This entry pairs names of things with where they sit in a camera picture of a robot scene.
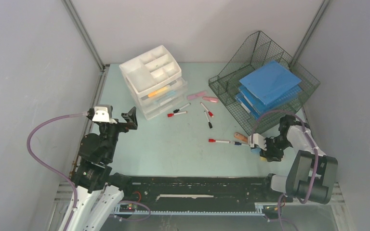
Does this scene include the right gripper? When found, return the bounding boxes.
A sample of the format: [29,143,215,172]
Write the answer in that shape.
[259,135,291,163]

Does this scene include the white plastic drawer organizer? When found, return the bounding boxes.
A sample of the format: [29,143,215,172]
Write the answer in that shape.
[119,45,188,120]

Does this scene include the yellow highlighter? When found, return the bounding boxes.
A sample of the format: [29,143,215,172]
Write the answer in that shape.
[147,85,171,98]

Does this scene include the light blue highlighter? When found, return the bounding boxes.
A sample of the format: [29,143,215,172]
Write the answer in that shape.
[154,90,176,106]

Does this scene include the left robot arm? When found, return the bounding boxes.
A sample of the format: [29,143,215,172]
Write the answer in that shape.
[59,105,138,231]

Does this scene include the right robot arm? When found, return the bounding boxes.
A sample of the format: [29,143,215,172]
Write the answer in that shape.
[260,115,338,204]

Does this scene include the orange highlighter by basket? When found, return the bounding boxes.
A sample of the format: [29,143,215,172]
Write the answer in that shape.
[234,132,249,143]

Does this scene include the red cap marker left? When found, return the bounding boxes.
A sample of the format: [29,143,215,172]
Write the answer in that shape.
[167,111,187,117]

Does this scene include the red cap marker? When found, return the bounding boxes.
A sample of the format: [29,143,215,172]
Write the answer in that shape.
[208,139,231,143]
[200,102,214,117]
[167,111,187,117]

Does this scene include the black cap marker upper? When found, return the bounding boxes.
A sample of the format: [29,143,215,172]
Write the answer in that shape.
[173,103,191,113]

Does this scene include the black cap marker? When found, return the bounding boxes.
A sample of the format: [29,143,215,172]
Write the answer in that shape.
[173,103,191,113]
[204,111,213,129]

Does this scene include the pink highlighter left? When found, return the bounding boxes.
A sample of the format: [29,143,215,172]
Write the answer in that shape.
[186,91,207,100]

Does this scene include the pink highlighter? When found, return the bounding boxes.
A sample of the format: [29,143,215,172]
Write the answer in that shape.
[202,96,219,103]
[186,91,207,100]

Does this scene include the red cap marker bottom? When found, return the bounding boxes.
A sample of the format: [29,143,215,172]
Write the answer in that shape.
[208,139,231,143]

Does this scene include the black cap marker lower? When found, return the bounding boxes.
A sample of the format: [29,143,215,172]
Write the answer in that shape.
[204,111,213,129]

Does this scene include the red cap marker right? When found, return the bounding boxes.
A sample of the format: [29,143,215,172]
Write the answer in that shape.
[200,102,214,117]

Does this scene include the pink highlighter right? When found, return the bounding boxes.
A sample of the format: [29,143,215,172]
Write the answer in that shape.
[202,96,219,103]

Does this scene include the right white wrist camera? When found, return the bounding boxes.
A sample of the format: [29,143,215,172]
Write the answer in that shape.
[248,133,267,151]

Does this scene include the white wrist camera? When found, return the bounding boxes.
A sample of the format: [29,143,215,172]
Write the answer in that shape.
[86,104,118,124]
[248,133,267,151]

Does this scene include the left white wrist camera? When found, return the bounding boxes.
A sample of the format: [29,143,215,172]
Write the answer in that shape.
[86,104,118,124]

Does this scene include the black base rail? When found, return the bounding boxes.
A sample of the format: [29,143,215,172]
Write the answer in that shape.
[123,176,281,214]

